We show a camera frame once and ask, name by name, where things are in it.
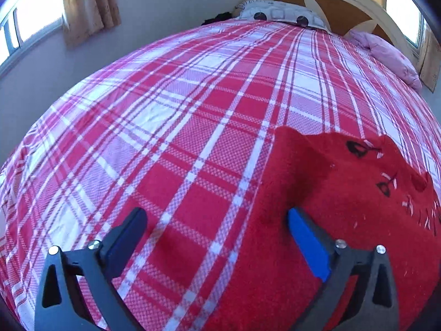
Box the red plaid bedsheet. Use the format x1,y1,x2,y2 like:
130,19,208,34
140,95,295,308
0,17,441,331

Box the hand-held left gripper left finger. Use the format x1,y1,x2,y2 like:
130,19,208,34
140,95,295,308
34,207,149,331

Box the pink pillow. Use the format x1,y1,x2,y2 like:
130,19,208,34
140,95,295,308
345,29,423,92

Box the red knitted sweater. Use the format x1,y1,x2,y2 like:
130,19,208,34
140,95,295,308
207,126,441,331

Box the grey patterned pillow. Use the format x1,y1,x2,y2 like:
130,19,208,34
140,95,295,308
235,0,331,32

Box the black cloth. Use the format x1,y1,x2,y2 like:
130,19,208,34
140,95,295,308
201,12,233,25

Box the window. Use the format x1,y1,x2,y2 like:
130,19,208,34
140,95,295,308
384,0,426,49
0,0,64,73

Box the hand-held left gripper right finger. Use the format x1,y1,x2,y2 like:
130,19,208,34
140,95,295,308
287,208,400,331

